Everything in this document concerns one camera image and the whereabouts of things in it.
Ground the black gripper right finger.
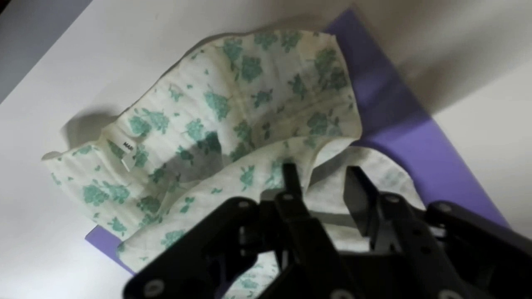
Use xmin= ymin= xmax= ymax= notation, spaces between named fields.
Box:
xmin=343 ymin=165 xmax=532 ymax=299

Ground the white cloth with green flowers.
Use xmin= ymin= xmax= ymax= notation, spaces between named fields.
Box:
xmin=40 ymin=28 xmax=429 ymax=299

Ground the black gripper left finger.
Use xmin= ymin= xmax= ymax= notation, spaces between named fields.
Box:
xmin=123 ymin=161 xmax=356 ymax=299

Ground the purple paper sheet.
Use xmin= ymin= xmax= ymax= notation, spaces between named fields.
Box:
xmin=83 ymin=7 xmax=512 ymax=276

